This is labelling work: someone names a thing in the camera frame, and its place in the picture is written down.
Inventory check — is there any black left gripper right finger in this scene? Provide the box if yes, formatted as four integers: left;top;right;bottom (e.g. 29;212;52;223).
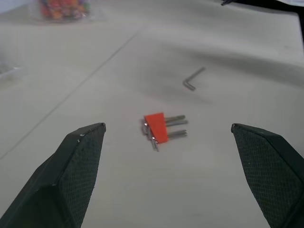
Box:
230;123;304;228

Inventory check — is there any silver hex key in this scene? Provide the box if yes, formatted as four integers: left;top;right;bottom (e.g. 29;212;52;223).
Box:
182;67;206;92

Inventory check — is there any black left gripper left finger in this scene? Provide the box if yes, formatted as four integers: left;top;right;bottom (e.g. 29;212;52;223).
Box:
0;122;107;228

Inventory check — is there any clear container of colourful pieces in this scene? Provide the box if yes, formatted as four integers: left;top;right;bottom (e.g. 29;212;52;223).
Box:
35;0;94;24

